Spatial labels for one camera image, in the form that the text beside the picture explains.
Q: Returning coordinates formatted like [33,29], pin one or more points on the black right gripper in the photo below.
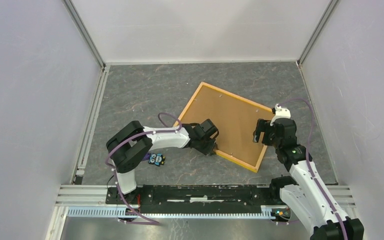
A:
[263,125]

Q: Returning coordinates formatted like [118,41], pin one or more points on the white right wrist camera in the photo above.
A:
[279,113]

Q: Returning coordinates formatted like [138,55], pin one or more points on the brown cardboard backing board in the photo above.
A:
[235,122]

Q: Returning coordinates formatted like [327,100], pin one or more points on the aluminium frame rail front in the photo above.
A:
[89,201]

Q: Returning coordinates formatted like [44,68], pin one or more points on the blue owl figure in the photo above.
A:
[156,159]

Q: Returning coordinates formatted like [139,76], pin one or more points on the red purple block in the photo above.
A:
[147,157]

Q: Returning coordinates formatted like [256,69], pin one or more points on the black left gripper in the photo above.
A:
[208,149]

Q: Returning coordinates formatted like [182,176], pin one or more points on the aluminium corner post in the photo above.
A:
[317,31]
[74,14]

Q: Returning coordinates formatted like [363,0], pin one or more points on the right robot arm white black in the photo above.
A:
[303,191]

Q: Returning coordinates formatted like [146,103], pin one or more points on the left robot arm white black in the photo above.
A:
[135,142]

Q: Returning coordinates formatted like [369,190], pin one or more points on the aluminium corner post right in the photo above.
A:
[317,31]

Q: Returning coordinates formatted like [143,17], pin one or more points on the aluminium corner post left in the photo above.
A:
[74,14]

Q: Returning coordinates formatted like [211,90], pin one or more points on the yellow wooden picture frame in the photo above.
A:
[238,161]

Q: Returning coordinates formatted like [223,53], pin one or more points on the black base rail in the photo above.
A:
[197,199]

